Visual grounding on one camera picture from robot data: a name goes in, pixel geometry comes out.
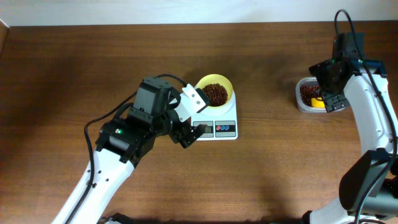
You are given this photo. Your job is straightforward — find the yellow plastic measuring scoop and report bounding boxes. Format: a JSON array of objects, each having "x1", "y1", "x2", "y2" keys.
[{"x1": 310, "y1": 97, "x2": 325, "y2": 109}]

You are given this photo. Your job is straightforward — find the red adzuki beans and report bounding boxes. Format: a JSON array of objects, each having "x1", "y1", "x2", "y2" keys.
[{"x1": 300, "y1": 85, "x2": 322, "y2": 106}]

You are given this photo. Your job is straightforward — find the clear plastic container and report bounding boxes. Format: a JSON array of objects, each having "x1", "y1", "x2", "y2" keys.
[{"x1": 295, "y1": 76, "x2": 346, "y2": 114}]

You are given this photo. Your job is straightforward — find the yellow plastic bowl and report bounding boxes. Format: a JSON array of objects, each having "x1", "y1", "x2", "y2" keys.
[{"x1": 197, "y1": 74, "x2": 233, "y2": 108}]

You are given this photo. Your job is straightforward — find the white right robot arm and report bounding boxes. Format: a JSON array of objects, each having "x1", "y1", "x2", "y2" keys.
[{"x1": 302, "y1": 33, "x2": 397, "y2": 223}]

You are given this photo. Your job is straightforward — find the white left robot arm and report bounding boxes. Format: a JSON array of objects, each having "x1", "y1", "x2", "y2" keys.
[{"x1": 53, "y1": 75, "x2": 210, "y2": 223}]

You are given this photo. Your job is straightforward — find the red beans in bowl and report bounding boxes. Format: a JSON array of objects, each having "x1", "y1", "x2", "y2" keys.
[{"x1": 203, "y1": 83, "x2": 228, "y2": 107}]

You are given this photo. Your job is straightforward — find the white digital kitchen scale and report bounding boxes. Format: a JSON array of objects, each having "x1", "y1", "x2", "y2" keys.
[{"x1": 191, "y1": 90, "x2": 238, "y2": 141}]

